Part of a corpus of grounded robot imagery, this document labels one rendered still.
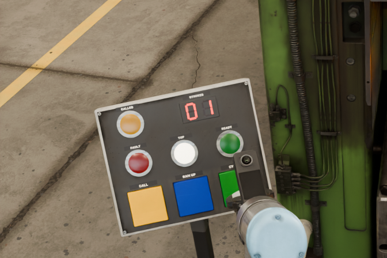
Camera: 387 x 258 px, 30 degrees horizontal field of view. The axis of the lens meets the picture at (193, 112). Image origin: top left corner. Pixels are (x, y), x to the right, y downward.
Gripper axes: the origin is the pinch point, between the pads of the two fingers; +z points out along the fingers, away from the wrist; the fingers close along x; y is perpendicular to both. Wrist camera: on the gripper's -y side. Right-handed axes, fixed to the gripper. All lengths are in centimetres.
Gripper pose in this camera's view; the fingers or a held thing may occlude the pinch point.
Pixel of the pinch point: (243, 190)
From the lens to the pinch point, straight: 146.1
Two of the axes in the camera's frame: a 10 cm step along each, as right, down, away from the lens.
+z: -0.6, -0.5, 10.0
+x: 9.8, -2.1, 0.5
